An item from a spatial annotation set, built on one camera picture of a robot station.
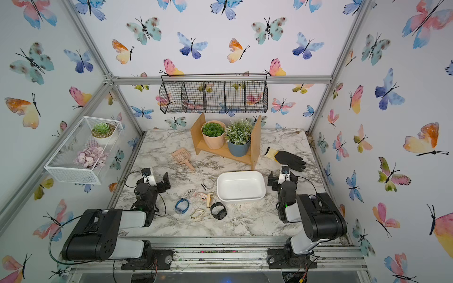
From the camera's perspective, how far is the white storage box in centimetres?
90

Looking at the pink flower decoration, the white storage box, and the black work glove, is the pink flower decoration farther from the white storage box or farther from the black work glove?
the black work glove

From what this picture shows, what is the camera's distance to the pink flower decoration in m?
0.63

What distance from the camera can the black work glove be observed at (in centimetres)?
105

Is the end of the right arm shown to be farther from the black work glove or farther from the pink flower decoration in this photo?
the pink flower decoration

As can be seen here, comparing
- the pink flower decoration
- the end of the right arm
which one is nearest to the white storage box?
the end of the right arm

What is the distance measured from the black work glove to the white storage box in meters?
0.16

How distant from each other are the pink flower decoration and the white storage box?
0.50m

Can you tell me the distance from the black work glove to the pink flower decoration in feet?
2.67
